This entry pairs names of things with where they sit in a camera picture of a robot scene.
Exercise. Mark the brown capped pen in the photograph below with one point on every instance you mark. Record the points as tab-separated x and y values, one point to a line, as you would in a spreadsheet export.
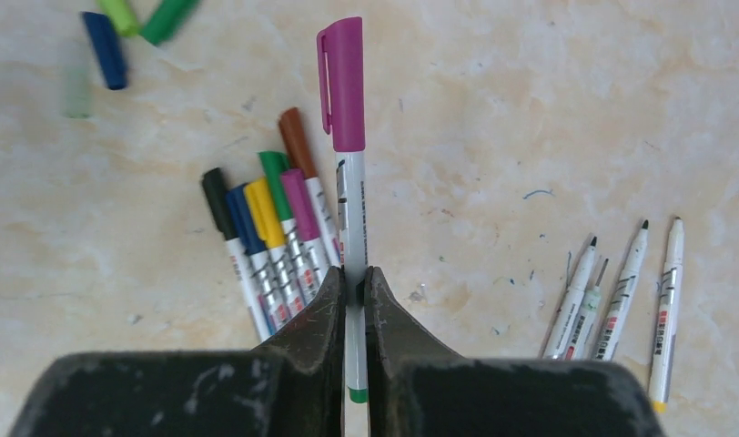
297	146

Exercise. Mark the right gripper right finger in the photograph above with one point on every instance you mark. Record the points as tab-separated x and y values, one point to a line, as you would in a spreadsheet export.
418	386

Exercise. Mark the dark green capped pen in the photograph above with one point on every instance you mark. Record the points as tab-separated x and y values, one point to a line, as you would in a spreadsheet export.
572	299

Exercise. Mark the light green pen cap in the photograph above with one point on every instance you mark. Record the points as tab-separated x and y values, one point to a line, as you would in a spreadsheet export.
121	15

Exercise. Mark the black capped pen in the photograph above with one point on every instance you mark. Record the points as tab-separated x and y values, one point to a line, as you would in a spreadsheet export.
215	190

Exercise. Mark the dark green pen cap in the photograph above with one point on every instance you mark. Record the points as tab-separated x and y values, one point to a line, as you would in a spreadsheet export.
167	19

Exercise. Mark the purple capped pen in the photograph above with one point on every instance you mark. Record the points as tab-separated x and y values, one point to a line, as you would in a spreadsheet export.
308	230

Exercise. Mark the yellow capped pen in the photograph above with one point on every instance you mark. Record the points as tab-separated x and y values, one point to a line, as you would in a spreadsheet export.
265	218

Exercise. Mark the magenta capped pen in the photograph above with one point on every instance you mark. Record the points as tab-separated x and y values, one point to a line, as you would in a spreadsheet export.
341	86

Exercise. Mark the navy pen cap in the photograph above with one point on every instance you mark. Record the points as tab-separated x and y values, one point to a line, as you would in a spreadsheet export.
107	48

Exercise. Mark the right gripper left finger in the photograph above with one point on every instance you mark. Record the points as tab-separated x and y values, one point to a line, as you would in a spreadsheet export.
289	385

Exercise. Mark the blue capped pen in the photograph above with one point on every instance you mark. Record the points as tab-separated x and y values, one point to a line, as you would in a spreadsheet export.
269	295

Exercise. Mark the clear pen cap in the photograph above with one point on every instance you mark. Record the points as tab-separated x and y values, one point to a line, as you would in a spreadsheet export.
75	82

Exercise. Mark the clear capped pen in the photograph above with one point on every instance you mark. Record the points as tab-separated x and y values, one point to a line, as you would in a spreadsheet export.
585	318

